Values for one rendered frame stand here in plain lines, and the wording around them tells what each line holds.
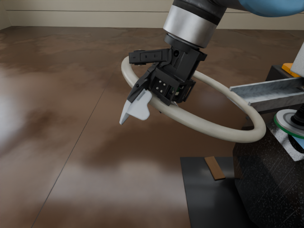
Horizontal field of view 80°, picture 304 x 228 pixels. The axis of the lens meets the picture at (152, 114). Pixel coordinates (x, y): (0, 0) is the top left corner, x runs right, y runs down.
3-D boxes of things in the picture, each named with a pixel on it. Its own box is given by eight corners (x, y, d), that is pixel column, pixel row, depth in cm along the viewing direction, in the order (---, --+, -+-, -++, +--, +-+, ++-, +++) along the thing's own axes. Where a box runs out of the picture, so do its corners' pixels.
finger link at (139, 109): (129, 134, 35) (160, 98, 35) (110, 116, 37) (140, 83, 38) (135, 138, 37) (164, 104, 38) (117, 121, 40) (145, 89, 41)
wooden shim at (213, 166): (204, 158, 185) (204, 157, 184) (213, 157, 186) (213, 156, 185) (215, 180, 165) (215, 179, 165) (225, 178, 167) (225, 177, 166)
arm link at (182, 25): (162, 0, 31) (188, 14, 39) (152, 29, 34) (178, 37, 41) (205, 18, 27) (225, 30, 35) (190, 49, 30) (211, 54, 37)
